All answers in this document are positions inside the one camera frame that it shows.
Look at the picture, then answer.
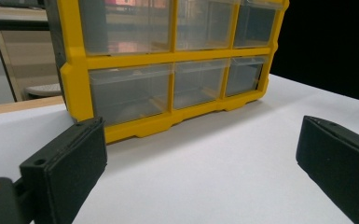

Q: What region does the grey round stool seat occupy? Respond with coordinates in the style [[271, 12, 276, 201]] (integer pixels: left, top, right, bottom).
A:
[[23, 82, 62, 100]]

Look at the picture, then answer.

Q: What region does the grid of clear plastic drawers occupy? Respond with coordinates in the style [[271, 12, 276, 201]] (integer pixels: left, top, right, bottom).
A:
[[78, 0, 283, 127]]

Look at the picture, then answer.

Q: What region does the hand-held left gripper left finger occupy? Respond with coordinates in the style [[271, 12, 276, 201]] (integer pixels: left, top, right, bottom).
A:
[[19, 116, 108, 224]]

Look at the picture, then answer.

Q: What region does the yellow black drawer organizer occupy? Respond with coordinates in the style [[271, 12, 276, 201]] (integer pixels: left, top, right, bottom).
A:
[[45, 0, 290, 145]]

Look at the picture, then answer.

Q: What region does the light wooden cabinet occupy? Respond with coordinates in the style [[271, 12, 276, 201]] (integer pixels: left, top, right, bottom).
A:
[[0, 30, 63, 102]]

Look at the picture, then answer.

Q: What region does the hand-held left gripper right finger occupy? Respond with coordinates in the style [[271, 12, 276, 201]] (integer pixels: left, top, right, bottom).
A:
[[296, 115, 359, 224]]

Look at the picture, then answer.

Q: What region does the black horizontal frame bar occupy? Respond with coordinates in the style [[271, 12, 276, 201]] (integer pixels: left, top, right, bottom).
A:
[[0, 18, 50, 32]]

